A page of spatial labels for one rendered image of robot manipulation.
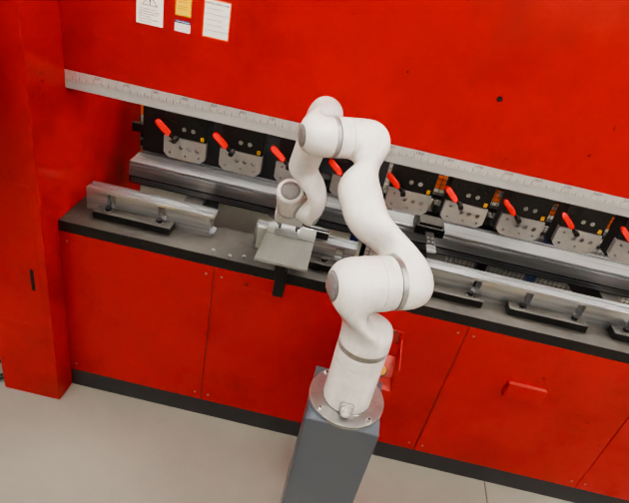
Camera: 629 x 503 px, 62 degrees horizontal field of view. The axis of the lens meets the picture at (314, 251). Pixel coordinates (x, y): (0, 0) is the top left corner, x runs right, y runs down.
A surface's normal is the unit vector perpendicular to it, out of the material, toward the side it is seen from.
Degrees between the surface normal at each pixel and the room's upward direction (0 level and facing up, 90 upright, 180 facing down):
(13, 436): 0
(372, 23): 90
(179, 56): 90
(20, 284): 90
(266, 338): 90
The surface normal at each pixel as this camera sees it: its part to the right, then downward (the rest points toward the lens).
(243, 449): 0.18, -0.82
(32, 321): -0.13, 0.52
